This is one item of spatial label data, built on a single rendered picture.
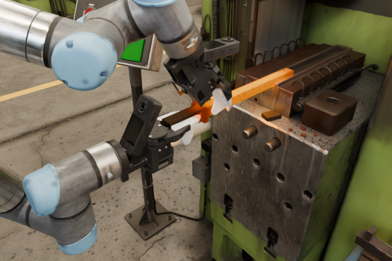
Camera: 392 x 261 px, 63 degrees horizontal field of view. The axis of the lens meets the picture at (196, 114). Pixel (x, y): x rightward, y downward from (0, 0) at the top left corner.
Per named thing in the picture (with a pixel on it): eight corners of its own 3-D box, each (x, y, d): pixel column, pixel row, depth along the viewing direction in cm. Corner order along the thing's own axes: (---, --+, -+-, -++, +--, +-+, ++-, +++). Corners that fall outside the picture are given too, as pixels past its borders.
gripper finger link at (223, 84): (217, 98, 74) (201, 71, 68) (222, 92, 74) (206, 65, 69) (231, 103, 70) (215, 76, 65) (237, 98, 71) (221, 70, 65)
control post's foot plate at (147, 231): (144, 243, 159) (143, 230, 154) (122, 217, 173) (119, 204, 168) (178, 219, 171) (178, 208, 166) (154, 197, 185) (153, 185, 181)
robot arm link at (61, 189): (28, 204, 57) (14, 167, 53) (87, 176, 63) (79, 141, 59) (44, 232, 52) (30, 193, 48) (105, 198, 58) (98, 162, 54)
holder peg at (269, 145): (270, 155, 82) (272, 146, 81) (262, 150, 84) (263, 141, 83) (280, 148, 85) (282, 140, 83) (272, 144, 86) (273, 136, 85)
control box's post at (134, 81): (150, 222, 169) (126, 17, 113) (146, 218, 172) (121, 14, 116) (156, 219, 172) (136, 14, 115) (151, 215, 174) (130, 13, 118)
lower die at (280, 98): (289, 118, 87) (293, 90, 82) (234, 92, 99) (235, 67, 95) (360, 75, 110) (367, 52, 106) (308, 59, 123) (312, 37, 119)
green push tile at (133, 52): (139, 61, 104) (144, 39, 104) (120, 58, 107) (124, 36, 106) (142, 62, 106) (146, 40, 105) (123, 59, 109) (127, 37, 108)
